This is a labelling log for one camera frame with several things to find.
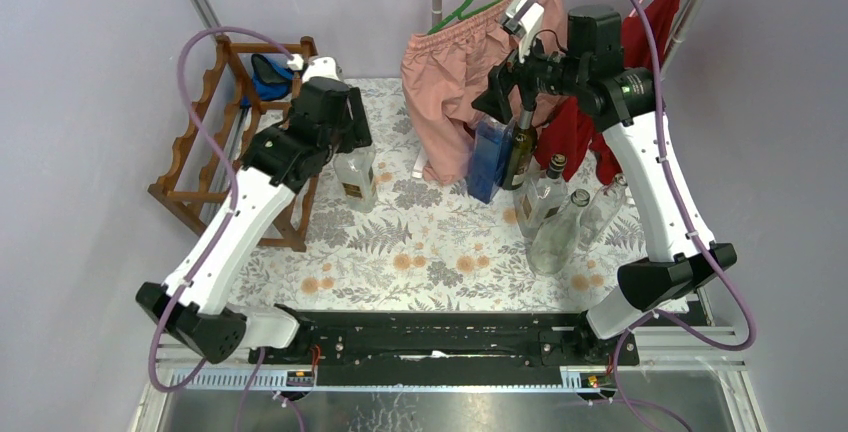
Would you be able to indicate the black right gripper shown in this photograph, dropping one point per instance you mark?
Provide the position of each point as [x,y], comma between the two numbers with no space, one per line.
[494,100]

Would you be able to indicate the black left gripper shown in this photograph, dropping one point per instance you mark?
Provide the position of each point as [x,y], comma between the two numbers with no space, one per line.
[356,134]

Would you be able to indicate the clear labelled square bottle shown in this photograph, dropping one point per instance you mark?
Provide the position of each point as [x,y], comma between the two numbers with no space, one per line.
[355,173]

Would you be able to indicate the brown wooden wine rack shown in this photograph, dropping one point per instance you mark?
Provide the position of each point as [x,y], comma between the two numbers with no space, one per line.
[240,124]

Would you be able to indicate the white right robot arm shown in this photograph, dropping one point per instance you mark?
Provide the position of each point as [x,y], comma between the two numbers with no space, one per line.
[625,106]

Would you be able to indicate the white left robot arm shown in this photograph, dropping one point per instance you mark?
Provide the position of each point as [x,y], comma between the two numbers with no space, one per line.
[191,305]

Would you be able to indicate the blue glass bottle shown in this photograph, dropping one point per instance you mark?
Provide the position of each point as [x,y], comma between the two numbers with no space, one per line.
[490,154]

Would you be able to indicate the dark green wine bottle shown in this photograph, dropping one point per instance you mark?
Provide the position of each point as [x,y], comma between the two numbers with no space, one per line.
[523,144]

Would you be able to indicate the clear labelled bottle black cap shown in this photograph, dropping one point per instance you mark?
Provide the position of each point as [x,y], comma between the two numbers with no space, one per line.
[541,196]

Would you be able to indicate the clear slim glass bottle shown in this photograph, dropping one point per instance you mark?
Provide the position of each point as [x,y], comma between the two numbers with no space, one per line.
[601,210]

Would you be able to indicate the clear round glass bottle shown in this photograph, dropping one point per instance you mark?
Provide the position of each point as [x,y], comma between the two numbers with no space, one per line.
[558,236]

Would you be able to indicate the pink shorts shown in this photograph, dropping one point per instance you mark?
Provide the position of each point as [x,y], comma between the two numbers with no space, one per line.
[442,73]

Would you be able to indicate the blue and black cloth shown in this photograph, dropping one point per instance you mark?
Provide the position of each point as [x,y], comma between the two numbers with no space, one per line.
[271,81]

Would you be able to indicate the floral patterned table mat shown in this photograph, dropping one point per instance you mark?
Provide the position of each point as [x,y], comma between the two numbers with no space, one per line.
[424,246]

